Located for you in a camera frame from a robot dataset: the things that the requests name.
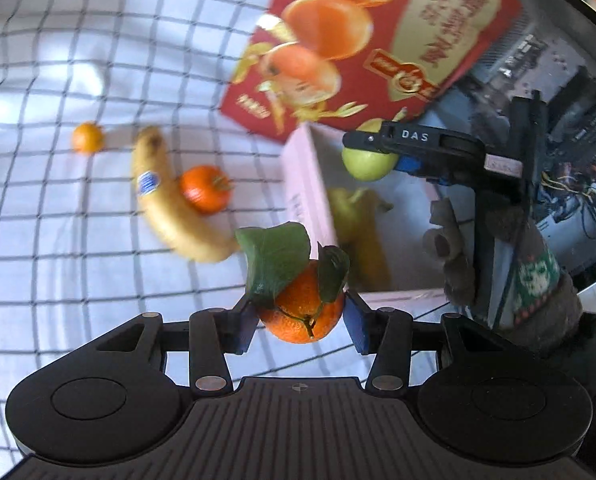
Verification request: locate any green pear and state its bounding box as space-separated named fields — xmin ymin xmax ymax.
xmin=327 ymin=188 xmax=393 ymax=245
xmin=340 ymin=117 xmax=402 ymax=182

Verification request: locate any spotted banana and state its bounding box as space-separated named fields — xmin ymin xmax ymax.
xmin=350 ymin=216 xmax=391 ymax=292

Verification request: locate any leafy mandarin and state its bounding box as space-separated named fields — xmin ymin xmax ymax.
xmin=236 ymin=222 xmax=350 ymax=344

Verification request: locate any banana with blue sticker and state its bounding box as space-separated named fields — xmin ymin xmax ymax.
xmin=132 ymin=126 xmax=240 ymax=263

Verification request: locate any mandarin with green stem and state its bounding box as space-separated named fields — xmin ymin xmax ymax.
xmin=179 ymin=165 xmax=234 ymax=216

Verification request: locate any small kumquat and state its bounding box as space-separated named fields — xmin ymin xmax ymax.
xmin=71 ymin=122 xmax=104 ymax=155

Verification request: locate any gloved right hand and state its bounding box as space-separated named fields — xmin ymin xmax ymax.
xmin=423 ymin=198 xmax=582 ymax=352

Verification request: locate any pink cardboard box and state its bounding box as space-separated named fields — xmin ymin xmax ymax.
xmin=281 ymin=124 xmax=475 ymax=312

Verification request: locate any red snack bag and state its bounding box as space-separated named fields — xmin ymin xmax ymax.
xmin=221 ymin=0 xmax=520 ymax=142

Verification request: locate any checkered white tablecloth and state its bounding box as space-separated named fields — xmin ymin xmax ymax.
xmin=0 ymin=0 xmax=454 ymax=480

